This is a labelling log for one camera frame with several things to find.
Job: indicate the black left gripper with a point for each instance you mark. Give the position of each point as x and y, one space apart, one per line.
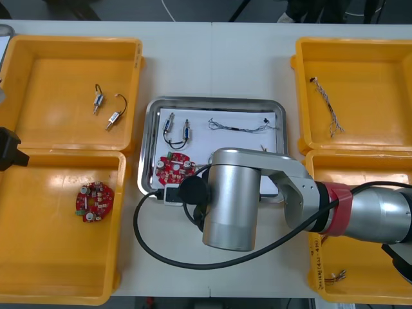
8 148

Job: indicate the round red circuit board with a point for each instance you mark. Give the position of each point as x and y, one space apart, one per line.
172 169
95 202

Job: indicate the metal solenoid with blue label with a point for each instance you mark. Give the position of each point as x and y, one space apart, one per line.
186 131
168 124
98 99

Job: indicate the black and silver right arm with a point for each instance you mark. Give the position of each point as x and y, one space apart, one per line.
231 206

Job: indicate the yellow-orange plastic bin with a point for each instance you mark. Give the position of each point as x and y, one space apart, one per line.
42 244
360 273
64 64
370 80

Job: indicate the metal solenoid with white label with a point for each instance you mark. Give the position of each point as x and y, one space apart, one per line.
115 118

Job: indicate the grey-rimmed white tray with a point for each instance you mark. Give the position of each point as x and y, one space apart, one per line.
4 45

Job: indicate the steel tray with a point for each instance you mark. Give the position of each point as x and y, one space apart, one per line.
145 145

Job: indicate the white sheet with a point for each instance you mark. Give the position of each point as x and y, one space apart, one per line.
225 141

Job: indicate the black pole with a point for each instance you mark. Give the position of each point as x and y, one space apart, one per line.
239 9

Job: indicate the person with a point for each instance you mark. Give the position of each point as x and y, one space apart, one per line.
309 9

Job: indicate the harness with metal terminals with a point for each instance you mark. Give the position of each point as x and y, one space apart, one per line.
336 277

